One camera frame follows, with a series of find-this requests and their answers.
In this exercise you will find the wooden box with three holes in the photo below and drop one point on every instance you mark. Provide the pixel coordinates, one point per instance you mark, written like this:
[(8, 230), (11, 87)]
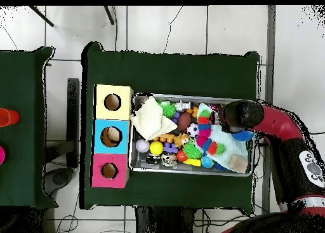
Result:
[(122, 111)]

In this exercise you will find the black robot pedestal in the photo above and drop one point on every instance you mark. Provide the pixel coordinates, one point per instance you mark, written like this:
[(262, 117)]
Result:
[(165, 220)]

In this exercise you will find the black and white soccer ball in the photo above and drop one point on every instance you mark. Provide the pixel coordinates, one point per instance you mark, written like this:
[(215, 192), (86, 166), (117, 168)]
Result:
[(193, 130)]

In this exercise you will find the brown toy football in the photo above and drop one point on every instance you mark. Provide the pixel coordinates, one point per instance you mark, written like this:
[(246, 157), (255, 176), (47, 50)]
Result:
[(184, 121)]

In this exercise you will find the dark green tablecloth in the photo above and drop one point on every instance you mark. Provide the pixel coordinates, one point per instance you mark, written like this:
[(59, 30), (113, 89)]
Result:
[(165, 73)]

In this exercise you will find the grey round stand base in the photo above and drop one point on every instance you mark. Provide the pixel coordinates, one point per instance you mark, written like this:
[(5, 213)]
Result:
[(59, 179)]

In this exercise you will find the mint green waffle cloth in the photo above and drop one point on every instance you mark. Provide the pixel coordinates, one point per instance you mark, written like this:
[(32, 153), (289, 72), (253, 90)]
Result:
[(223, 144)]

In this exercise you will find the yellow smooth ball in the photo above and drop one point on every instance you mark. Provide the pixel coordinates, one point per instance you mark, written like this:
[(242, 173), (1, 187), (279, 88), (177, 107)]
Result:
[(156, 147)]

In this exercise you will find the blue fuzzy monster toy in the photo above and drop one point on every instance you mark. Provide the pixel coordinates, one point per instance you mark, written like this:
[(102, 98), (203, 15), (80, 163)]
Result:
[(242, 135)]

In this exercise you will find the orange plastic cup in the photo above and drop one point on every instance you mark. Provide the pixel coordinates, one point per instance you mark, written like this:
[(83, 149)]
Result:
[(9, 117)]

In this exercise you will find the pale lavender ball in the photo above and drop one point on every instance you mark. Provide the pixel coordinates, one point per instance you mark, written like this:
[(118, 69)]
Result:
[(142, 145)]

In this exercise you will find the plain wooden cube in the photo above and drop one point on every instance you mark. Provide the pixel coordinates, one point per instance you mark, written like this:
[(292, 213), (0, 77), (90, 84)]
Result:
[(237, 163)]

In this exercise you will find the dark green side table cloth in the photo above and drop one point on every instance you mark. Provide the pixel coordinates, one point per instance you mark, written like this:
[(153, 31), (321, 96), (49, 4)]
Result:
[(22, 90)]

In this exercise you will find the cream yellow waffle cloth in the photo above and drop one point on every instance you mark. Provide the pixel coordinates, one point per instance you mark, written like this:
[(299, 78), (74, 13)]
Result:
[(151, 118)]

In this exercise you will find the small brown teddy bear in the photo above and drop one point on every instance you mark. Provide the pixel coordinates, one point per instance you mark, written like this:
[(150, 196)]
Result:
[(181, 140)]

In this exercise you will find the black tripod leg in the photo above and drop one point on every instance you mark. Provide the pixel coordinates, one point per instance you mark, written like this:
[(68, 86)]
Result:
[(109, 14), (42, 15)]

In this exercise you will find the multicolour spiky caterpillar toy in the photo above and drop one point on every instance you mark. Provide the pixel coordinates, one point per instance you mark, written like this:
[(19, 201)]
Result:
[(203, 137)]

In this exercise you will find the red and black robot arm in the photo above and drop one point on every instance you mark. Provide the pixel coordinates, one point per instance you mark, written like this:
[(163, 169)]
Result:
[(279, 123)]

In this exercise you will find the pink plastic cup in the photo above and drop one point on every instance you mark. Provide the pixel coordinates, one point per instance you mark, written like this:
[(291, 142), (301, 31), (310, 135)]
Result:
[(2, 155)]

